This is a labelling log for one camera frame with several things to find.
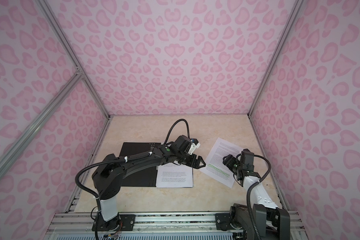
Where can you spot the right corner aluminium post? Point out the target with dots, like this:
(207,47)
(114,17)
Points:
(296,11)

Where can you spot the green highlighted paper sheet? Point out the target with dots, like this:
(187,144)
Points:
(214,163)

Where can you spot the left diagonal aluminium strut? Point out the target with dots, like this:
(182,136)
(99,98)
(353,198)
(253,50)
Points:
(17,148)

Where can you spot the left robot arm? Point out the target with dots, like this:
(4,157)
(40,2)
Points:
(109,175)

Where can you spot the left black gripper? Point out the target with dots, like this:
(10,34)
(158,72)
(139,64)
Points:
(193,163)

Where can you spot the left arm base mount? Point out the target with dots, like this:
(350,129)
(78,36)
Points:
(122,222)

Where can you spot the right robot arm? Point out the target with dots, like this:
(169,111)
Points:
(260,218)

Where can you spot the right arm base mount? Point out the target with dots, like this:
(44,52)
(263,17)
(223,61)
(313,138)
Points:
(240,221)

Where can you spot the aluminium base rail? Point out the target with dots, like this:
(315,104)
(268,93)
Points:
(148,226)

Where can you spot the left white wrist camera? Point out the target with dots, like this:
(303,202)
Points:
(194,145)

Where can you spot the left corner aluminium post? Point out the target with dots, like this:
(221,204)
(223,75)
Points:
(67,46)

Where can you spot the corner aluminium post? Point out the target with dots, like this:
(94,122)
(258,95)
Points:
(67,46)
(296,11)

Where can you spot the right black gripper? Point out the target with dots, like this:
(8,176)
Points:
(229,161)

